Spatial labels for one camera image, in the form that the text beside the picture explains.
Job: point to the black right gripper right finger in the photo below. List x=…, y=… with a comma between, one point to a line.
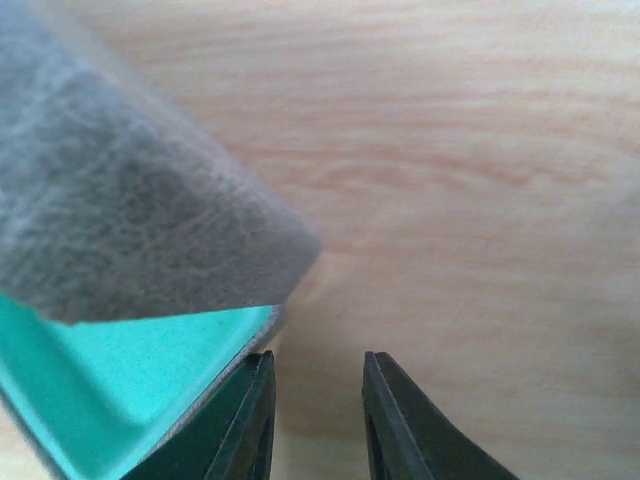
x=408, y=437

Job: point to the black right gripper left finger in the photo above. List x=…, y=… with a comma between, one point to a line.
x=230, y=437

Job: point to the grey felt glasses case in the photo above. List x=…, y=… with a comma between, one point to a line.
x=140, y=261

